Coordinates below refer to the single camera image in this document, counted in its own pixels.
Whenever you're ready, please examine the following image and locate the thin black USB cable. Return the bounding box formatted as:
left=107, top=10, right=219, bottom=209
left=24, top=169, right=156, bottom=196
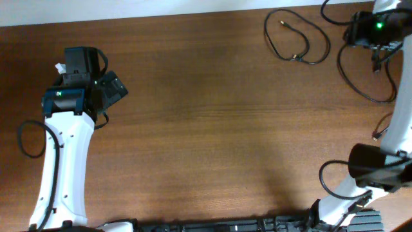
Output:
left=263, top=8, right=332, bottom=66

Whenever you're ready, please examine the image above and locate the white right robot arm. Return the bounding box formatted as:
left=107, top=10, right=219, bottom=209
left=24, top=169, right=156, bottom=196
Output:
left=303, top=1, right=411, bottom=231

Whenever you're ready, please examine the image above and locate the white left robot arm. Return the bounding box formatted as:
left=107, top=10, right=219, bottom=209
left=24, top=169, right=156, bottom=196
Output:
left=28, top=46, right=128, bottom=231

